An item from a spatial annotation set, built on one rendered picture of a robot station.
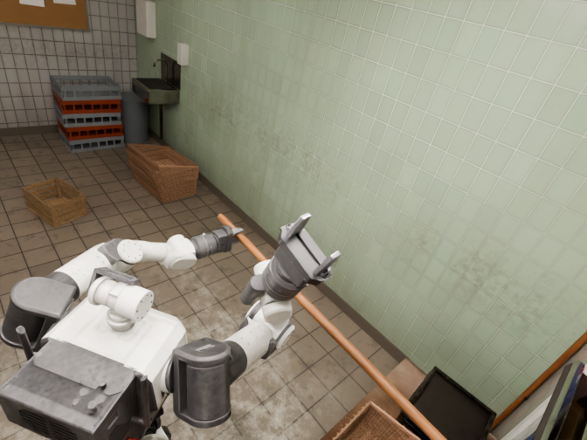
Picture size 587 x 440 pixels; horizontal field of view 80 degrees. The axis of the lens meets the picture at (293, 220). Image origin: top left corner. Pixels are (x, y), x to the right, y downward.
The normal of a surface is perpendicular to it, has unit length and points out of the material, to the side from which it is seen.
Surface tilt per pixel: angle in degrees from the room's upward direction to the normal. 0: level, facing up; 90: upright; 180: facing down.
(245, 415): 0
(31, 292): 21
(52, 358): 0
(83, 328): 0
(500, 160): 90
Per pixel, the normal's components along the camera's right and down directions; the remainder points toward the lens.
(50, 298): 0.54, -0.73
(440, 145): -0.73, 0.25
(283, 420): 0.20, -0.81
